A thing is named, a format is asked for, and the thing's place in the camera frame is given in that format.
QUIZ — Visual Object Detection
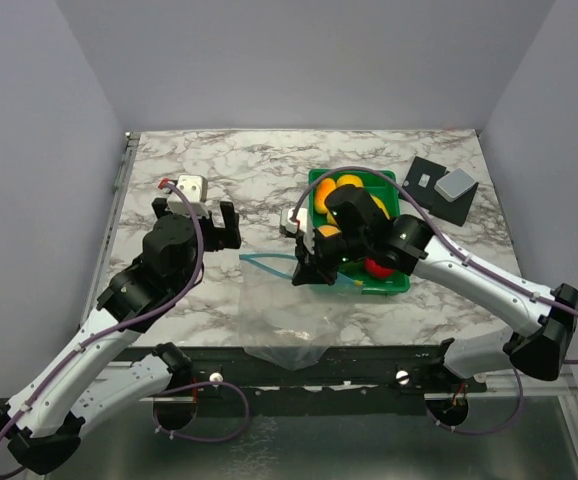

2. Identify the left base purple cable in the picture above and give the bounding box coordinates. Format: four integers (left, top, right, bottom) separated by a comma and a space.
154, 380, 251, 444

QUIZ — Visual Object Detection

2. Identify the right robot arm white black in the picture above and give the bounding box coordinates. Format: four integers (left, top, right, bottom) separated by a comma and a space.
280, 185, 578, 391

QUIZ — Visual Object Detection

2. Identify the yellow banana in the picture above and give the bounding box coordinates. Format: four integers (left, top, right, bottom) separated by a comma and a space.
371, 195, 390, 218

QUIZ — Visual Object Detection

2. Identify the yellow lemon back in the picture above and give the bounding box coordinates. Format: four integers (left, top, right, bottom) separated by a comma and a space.
336, 174, 364, 188

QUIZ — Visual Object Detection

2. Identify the grey scale platform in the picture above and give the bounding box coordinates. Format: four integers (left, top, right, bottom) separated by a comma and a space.
434, 168, 477, 202

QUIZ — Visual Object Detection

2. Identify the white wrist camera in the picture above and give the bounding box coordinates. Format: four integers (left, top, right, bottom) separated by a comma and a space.
159, 174, 209, 218
279, 207, 315, 253

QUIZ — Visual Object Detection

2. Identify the peach fruit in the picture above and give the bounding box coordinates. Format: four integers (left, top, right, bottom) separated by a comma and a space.
318, 225, 340, 237

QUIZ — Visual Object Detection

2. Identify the red yellow mango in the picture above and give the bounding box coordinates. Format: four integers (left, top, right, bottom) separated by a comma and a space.
313, 178, 337, 215

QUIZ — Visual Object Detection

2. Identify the black mounting rail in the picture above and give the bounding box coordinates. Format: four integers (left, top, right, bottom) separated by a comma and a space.
113, 344, 490, 419

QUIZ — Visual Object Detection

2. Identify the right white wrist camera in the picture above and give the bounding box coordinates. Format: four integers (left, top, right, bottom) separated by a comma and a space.
279, 207, 315, 253

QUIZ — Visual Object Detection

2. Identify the red apple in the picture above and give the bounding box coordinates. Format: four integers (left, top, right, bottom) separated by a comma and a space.
364, 258, 395, 280

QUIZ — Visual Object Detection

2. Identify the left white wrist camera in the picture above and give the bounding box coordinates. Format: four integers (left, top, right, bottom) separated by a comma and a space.
159, 174, 209, 218

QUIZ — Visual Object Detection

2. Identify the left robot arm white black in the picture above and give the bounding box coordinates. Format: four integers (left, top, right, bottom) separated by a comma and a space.
0, 197, 242, 475

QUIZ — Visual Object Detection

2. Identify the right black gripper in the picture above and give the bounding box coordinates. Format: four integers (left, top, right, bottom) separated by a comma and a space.
291, 226, 369, 286

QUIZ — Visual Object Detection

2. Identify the black scale base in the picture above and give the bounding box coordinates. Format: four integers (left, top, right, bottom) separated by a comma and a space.
402, 156, 479, 226

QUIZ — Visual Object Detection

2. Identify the clear zip top bag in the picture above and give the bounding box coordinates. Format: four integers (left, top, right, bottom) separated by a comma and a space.
238, 253, 362, 371

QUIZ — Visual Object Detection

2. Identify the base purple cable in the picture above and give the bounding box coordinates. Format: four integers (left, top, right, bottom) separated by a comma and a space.
433, 369, 524, 436
154, 380, 251, 444

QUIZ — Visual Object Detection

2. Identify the green plastic bin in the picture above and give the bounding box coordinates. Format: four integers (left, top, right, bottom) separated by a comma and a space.
308, 168, 410, 295

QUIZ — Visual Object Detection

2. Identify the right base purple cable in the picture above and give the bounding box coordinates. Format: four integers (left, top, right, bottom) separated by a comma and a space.
433, 369, 524, 436

